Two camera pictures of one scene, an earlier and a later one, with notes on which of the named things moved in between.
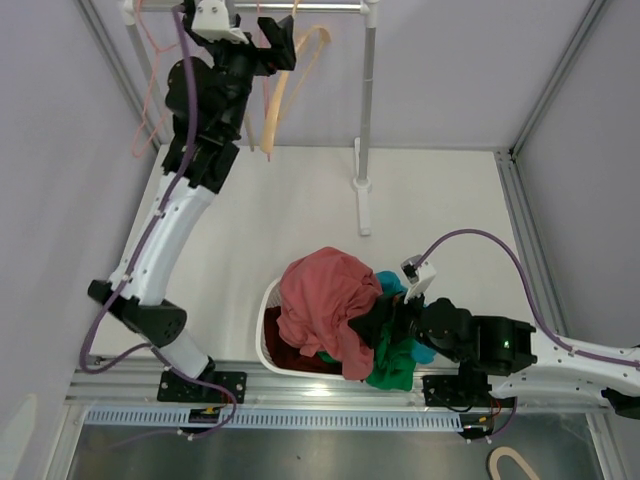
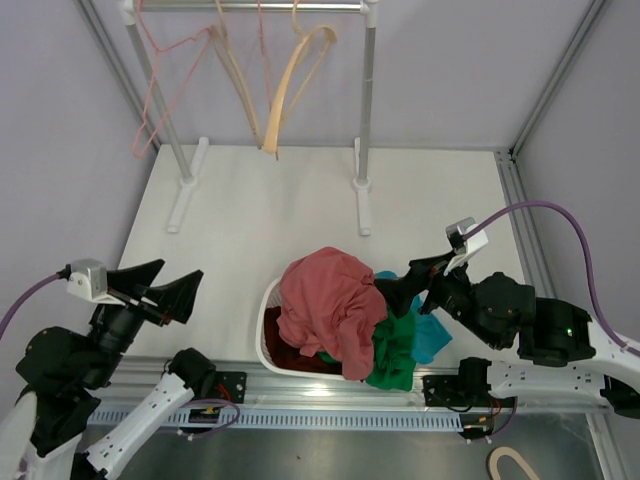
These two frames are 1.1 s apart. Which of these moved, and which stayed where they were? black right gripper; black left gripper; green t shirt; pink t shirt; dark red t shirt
Moved: black left gripper; black right gripper
Stayed: pink t shirt; dark red t shirt; green t shirt
